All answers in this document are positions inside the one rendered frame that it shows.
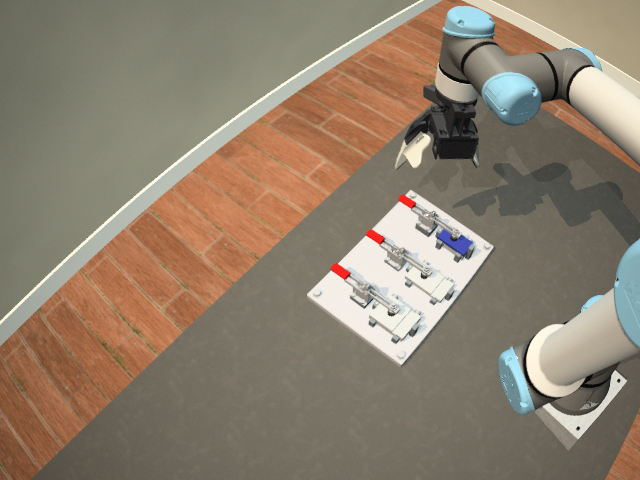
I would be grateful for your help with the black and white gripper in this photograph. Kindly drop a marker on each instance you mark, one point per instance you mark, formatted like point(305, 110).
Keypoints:
point(455, 144)

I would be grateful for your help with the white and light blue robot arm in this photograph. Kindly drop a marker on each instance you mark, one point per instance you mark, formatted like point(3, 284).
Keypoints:
point(546, 367)

